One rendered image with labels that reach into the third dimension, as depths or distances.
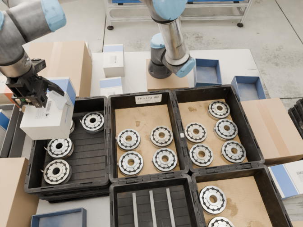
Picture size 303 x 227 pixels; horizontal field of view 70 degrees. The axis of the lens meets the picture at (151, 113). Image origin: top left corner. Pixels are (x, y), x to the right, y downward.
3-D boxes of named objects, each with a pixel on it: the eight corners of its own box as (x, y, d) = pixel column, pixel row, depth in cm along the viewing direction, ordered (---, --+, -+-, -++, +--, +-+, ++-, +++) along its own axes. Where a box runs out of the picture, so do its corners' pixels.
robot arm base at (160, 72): (149, 58, 132) (149, 46, 124) (173, 60, 131) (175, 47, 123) (146, 77, 124) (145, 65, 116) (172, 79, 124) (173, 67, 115)
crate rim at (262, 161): (171, 92, 103) (171, 89, 101) (231, 86, 105) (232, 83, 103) (189, 174, 82) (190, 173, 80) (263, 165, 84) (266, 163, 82)
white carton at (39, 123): (45, 93, 84) (34, 77, 76) (76, 92, 84) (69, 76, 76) (33, 139, 73) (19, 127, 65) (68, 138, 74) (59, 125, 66)
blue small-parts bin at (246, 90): (230, 83, 134) (234, 75, 128) (254, 83, 134) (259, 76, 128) (236, 110, 123) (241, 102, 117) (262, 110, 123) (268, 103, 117)
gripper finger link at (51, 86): (57, 100, 69) (31, 87, 63) (58, 96, 70) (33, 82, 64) (66, 95, 67) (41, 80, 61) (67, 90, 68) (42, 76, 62)
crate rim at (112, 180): (107, 97, 101) (107, 95, 99) (171, 92, 103) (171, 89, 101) (110, 184, 80) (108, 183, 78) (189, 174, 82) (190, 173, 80)
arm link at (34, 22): (40, -20, 52) (-7, -4, 48) (62, 1, 47) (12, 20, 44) (52, 11, 59) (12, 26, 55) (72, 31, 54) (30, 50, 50)
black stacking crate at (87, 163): (50, 115, 106) (40, 102, 97) (110, 109, 109) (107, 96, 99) (38, 199, 85) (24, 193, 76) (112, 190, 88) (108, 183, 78)
